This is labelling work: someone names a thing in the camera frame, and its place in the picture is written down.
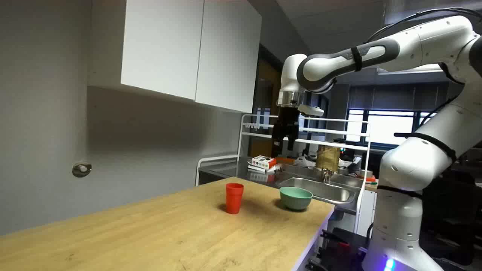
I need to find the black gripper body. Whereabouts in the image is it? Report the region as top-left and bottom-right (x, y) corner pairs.
(272, 106), (303, 145)

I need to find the red plastic cup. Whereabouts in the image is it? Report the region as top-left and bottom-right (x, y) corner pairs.
(225, 183), (246, 216)

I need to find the teal green bowl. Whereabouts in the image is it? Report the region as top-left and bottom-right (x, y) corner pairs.
(279, 186), (315, 213)

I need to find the red and white box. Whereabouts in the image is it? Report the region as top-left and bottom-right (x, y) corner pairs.
(248, 154), (279, 175)

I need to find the brown wooden door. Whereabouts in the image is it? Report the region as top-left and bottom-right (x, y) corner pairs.
(249, 44), (284, 159)

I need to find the white metal rack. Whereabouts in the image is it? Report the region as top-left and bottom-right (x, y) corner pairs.
(193, 112), (374, 239)

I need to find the brown paper bag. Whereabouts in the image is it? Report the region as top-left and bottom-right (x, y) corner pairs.
(315, 145), (342, 172)

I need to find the bright window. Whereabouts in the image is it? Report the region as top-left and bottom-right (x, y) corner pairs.
(345, 109), (440, 148)

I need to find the black equipment with red parts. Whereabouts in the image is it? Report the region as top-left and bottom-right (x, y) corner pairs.
(305, 228), (374, 271)

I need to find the ceiling light panel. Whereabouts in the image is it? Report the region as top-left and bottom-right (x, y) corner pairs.
(376, 64), (445, 77)

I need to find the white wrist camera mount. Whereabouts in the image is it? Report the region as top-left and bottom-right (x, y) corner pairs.
(297, 97), (327, 118)

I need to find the white wall cabinet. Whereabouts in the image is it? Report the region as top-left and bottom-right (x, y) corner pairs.
(88, 0), (264, 115)

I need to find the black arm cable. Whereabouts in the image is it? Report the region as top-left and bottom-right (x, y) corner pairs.
(368, 7), (482, 44)

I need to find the dark round wall fixture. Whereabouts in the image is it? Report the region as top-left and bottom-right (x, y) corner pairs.
(71, 162), (94, 180)

